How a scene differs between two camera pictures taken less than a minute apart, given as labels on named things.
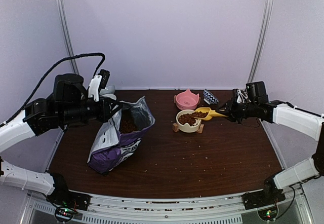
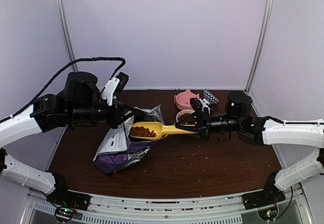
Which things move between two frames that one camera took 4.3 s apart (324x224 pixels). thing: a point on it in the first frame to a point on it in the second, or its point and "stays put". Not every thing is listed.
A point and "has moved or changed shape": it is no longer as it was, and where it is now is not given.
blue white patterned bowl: (209, 98) stays put
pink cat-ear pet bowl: (186, 100) stays put
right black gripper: (231, 106) to (204, 127)
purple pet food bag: (119, 138) has moved or changed shape
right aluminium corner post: (270, 6) stays put
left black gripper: (105, 113) to (117, 117)
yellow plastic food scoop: (211, 113) has moved or changed shape
